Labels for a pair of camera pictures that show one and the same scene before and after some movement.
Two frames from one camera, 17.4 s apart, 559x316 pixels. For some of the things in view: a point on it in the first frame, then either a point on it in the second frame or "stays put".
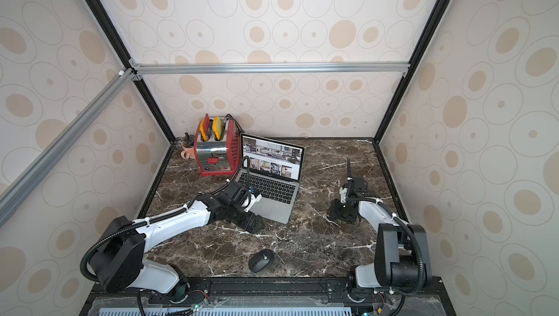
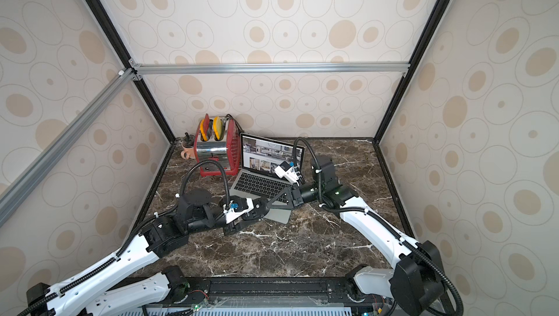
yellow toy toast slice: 218,128 stays put
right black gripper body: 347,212 -> 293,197
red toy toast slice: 206,124 stays put
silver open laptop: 274,168 stays put
